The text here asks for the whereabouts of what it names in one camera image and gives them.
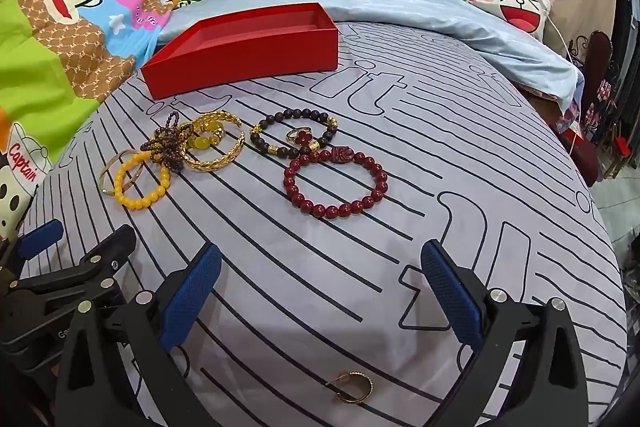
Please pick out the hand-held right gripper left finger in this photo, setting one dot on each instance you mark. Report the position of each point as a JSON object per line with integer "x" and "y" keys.
{"x": 192, "y": 297}

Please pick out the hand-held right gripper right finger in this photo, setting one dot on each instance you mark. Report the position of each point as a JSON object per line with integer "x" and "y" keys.
{"x": 452, "y": 297}

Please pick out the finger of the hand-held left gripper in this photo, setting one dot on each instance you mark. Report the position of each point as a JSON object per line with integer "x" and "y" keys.
{"x": 37, "y": 238}
{"x": 107, "y": 252}

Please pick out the red cardboard box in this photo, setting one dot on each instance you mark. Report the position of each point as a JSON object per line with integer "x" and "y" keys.
{"x": 240, "y": 57}

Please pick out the thin metal bangle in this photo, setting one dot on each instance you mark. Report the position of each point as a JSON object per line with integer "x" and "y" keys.
{"x": 106, "y": 167}

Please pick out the grey striped bedsheet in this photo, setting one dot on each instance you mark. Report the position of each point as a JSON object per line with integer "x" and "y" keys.
{"x": 350, "y": 282}

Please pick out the gold hoop earring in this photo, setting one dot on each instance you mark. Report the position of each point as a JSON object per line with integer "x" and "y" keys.
{"x": 368, "y": 386}

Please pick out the cartoon monkey blanket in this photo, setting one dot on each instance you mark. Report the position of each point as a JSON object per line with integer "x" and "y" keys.
{"x": 75, "y": 32}

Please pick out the dark wooden chair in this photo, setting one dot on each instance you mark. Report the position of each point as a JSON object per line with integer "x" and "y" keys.
{"x": 600, "y": 57}

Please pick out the light blue blanket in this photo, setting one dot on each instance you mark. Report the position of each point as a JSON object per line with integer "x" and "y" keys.
{"x": 400, "y": 2}

